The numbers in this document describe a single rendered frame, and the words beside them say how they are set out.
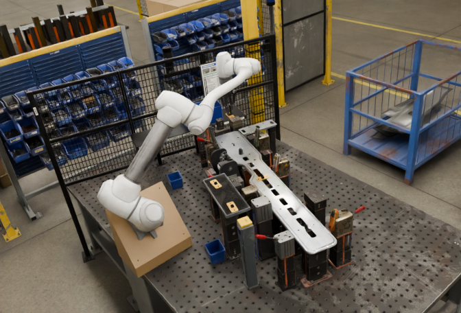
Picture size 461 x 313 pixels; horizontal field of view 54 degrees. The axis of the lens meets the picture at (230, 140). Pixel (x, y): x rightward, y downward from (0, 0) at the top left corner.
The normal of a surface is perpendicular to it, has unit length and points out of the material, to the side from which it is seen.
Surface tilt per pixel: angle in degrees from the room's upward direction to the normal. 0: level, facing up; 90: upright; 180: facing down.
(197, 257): 0
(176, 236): 49
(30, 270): 0
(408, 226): 0
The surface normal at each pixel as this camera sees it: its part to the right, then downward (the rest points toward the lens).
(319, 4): 0.64, 0.34
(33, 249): -0.10, -0.86
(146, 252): 0.40, -0.30
